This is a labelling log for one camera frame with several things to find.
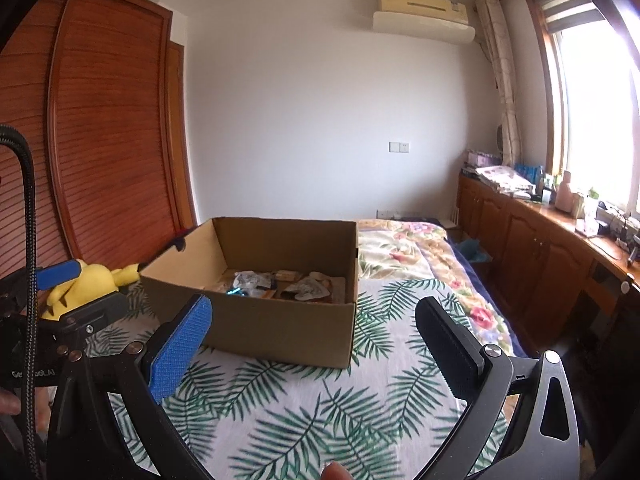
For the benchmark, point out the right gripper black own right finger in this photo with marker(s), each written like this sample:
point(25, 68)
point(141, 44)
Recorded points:
point(542, 440)

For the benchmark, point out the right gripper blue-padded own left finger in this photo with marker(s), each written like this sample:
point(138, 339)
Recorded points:
point(85, 441)

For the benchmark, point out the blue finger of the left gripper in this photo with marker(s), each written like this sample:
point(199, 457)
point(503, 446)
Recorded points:
point(52, 276)

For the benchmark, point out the silver snack bag red top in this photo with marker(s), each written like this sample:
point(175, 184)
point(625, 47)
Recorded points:
point(255, 284)

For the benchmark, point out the chicken feet snack packet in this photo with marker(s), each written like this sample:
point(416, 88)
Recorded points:
point(311, 288)

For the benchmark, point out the clear bag brown grain snack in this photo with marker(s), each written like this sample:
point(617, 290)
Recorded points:
point(287, 276)

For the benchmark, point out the yellow plush toy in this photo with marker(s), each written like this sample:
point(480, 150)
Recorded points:
point(94, 281)

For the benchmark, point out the teal foil snack wrapper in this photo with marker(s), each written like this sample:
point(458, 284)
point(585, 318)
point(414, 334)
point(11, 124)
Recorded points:
point(237, 291)

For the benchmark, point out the wooden sideboard cabinet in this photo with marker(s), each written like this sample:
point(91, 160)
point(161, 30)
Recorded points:
point(544, 276)

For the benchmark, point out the wooden louvered wardrobe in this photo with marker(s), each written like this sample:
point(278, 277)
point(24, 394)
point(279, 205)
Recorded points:
point(95, 87)

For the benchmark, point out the brown cardboard box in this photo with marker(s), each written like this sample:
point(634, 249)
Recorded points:
point(273, 327)

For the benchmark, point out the pink bottle on cabinet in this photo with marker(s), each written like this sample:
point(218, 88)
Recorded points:
point(564, 195)

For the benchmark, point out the floral quilt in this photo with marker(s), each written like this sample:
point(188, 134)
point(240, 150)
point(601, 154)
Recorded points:
point(391, 250)

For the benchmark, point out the stack of papers on cabinet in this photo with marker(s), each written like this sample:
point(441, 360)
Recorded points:
point(502, 179)

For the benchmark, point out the beige curtain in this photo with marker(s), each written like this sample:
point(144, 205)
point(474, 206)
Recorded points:
point(498, 43)

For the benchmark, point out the white wall switch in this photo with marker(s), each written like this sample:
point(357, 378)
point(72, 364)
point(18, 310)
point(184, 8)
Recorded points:
point(399, 147)

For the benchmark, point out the wall air conditioner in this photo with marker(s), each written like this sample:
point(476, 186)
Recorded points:
point(439, 20)

